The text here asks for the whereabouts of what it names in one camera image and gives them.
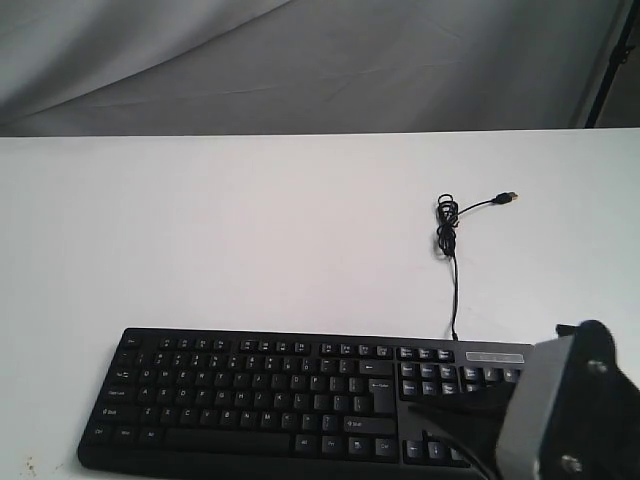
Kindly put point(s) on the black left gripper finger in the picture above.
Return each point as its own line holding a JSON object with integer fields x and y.
{"x": 484, "y": 406}

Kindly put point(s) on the black acer keyboard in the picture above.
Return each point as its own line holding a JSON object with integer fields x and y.
{"x": 212, "y": 404}

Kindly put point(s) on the black stand pole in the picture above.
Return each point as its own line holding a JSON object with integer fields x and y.
{"x": 618, "y": 56}

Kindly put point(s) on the grey backdrop cloth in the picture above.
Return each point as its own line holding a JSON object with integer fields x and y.
{"x": 111, "y": 68}

